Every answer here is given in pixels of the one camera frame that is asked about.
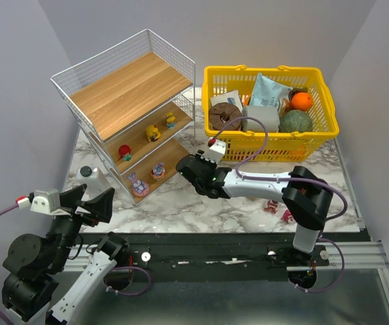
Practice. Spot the white tissue packet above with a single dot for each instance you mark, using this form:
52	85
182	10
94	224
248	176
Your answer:
231	97

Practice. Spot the red strawberry toy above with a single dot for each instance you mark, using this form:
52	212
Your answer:
124	152

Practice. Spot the yellow plastic shopping basket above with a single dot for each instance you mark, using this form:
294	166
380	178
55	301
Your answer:
280	147

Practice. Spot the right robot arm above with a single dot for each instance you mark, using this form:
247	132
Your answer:
306	196

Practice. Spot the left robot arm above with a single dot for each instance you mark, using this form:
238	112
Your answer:
33	260

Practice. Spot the light blue snack bag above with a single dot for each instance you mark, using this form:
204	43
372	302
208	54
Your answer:
267	92

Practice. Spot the pink red figure toy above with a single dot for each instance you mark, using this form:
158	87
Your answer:
287	217

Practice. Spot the white wire wooden shelf rack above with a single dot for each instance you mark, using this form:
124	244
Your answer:
116	94

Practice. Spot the small purple bunny toy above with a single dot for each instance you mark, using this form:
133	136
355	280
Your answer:
158	171

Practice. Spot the white plastic bottle black cap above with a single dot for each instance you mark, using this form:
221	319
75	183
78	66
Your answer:
95	180

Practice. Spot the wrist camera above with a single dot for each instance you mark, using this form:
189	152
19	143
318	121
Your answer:
214	151
46	202

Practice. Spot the yellow blue minion toy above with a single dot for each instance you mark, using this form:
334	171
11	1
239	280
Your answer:
170	120

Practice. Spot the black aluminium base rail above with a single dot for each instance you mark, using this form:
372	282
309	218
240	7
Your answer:
221	257

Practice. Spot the brown chocolate donut cake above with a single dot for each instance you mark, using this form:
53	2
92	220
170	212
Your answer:
221	113

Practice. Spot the yellow duck toy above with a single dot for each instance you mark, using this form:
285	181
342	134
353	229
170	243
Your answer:
152	133

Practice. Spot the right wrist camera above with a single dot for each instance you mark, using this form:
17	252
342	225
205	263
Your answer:
214	151

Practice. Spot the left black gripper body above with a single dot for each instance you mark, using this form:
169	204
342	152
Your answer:
80	210

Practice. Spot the green melon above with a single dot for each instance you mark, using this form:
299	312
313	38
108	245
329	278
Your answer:
295	121

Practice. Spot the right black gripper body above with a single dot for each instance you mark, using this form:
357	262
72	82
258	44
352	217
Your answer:
191	170

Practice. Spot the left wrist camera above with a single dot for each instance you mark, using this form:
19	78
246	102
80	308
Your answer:
46	202

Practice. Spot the orange fruit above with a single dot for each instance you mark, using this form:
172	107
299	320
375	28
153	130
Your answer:
302	101

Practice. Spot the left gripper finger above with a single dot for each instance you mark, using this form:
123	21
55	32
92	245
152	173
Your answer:
70	197
101	207

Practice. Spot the purple bunny toy pink base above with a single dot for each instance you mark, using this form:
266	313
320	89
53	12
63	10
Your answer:
140	188

